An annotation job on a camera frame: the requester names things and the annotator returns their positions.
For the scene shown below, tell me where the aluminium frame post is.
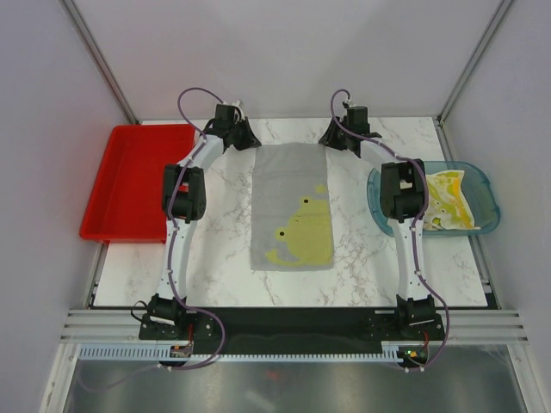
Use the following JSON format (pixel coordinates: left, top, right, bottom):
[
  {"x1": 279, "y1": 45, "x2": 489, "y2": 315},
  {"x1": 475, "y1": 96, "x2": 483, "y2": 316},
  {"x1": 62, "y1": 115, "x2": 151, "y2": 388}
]
[
  {"x1": 435, "y1": 0, "x2": 516, "y2": 126},
  {"x1": 59, "y1": 0, "x2": 139, "y2": 125}
]

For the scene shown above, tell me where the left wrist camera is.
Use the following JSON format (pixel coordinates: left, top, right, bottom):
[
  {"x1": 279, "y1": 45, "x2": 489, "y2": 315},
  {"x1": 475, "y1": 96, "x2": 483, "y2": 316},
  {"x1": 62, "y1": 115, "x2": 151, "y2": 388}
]
[{"x1": 231, "y1": 100, "x2": 245, "y2": 119}]

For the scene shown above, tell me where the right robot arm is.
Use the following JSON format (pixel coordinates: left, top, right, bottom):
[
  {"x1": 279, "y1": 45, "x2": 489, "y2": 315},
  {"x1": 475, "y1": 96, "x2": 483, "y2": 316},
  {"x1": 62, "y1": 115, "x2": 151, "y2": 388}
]
[{"x1": 319, "y1": 103, "x2": 436, "y2": 339}]

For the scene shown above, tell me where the white cable duct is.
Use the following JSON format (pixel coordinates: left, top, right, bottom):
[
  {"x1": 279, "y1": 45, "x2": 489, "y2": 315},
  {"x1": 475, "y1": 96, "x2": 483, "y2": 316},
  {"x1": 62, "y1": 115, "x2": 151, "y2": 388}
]
[{"x1": 77, "y1": 343, "x2": 403, "y2": 363}]

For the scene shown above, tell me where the yellow patterned towel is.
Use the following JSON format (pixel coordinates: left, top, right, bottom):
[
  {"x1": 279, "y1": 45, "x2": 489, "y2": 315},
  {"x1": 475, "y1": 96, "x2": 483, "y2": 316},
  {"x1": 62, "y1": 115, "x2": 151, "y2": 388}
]
[{"x1": 424, "y1": 170, "x2": 479, "y2": 231}]

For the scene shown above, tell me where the grey frog towel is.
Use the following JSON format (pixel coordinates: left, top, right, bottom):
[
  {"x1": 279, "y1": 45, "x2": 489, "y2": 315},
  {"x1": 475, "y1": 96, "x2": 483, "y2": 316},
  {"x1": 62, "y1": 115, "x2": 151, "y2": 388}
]
[{"x1": 251, "y1": 143, "x2": 334, "y2": 272}]

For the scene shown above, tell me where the red plastic bin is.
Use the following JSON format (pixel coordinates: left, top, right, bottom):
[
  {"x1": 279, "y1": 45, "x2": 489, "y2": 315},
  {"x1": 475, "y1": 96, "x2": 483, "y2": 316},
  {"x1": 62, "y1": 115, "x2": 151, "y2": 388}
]
[{"x1": 79, "y1": 124, "x2": 195, "y2": 243}]

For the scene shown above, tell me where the left aluminium frame post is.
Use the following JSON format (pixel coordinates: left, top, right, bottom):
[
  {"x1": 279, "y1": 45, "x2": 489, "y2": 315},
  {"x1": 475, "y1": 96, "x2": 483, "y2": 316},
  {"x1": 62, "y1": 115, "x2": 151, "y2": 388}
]
[{"x1": 59, "y1": 0, "x2": 139, "y2": 125}]

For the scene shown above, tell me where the aluminium front rail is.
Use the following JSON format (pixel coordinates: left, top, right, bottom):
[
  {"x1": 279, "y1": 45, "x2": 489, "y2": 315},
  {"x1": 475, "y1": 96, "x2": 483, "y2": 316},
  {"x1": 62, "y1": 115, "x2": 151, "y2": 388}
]
[{"x1": 60, "y1": 309, "x2": 528, "y2": 344}]

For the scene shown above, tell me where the blue transparent plastic tub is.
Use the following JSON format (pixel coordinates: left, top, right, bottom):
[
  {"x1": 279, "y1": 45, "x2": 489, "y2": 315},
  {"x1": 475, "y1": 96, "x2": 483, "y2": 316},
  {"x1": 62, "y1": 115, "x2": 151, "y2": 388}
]
[{"x1": 365, "y1": 160, "x2": 503, "y2": 237}]

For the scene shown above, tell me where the right aluminium frame post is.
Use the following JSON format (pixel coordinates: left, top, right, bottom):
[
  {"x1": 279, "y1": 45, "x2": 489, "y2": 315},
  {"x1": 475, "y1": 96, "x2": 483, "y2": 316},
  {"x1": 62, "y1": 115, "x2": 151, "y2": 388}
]
[{"x1": 435, "y1": 0, "x2": 516, "y2": 126}]

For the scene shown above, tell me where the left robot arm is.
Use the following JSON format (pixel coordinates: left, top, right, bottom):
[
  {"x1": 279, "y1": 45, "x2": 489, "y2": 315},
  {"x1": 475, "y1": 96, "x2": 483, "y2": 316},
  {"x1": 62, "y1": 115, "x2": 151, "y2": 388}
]
[{"x1": 141, "y1": 101, "x2": 261, "y2": 339}]

